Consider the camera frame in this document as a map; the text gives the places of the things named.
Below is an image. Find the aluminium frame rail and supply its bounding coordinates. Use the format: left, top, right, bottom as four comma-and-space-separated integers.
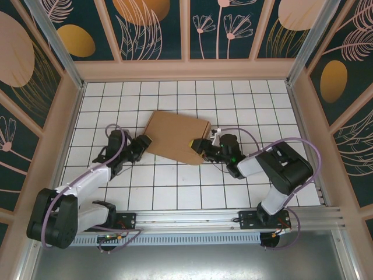
27, 206, 346, 237

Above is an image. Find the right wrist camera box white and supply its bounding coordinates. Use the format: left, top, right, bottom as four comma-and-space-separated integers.
210, 128, 224, 146

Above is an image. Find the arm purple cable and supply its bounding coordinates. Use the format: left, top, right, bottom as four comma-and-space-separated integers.
40, 124, 143, 253
215, 127, 323, 252

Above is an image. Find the grey metal sheet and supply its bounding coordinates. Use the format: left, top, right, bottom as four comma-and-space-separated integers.
29, 230, 352, 280

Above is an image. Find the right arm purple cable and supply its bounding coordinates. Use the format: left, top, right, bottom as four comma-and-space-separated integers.
215, 127, 323, 252

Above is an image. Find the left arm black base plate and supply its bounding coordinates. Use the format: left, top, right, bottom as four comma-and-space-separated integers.
83, 212, 138, 233

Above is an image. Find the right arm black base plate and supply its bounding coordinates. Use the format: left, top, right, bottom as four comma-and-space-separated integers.
238, 209, 292, 232

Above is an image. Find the orange wire connector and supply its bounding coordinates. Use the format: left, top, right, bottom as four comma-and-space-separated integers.
272, 226, 293, 237
97, 233, 126, 243

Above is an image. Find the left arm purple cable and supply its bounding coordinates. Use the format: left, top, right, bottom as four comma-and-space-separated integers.
40, 124, 143, 253

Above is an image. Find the brown cardboard paper box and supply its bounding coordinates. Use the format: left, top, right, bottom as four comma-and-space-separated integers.
143, 109, 212, 166

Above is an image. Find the aluminium corner post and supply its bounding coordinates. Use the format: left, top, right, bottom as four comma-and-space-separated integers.
24, 0, 86, 90
285, 0, 348, 86

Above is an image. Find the grey slotted cable duct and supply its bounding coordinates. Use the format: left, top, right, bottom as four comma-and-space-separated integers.
40, 234, 262, 246

